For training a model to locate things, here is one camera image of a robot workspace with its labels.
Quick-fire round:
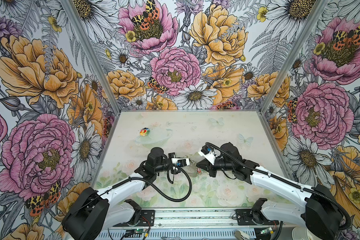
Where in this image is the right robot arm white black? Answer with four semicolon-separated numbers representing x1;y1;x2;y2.
197;143;352;240

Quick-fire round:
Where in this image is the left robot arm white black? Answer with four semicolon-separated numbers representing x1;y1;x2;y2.
62;147;190;240

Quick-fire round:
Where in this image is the colourful small toy ball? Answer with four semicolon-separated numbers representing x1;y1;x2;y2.
140;128;150;137

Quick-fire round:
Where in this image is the white tape roll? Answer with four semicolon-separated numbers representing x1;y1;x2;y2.
234;230;250;240

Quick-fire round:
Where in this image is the white paper cup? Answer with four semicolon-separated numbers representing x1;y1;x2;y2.
292;227;312;240

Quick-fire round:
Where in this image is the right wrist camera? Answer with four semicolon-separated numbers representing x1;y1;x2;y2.
198;145;217;165

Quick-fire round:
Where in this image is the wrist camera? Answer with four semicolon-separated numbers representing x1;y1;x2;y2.
198;145;217;165
169;153;190;167

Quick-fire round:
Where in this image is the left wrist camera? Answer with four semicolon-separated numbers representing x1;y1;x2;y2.
169;153;190;167

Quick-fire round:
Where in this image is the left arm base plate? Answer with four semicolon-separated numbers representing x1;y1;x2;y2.
115;210;156;227

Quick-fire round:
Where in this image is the aluminium front rail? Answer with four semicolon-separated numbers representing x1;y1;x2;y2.
103;204;305;230

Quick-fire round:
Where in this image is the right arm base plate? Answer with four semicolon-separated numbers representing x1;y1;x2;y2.
231;209;279;226

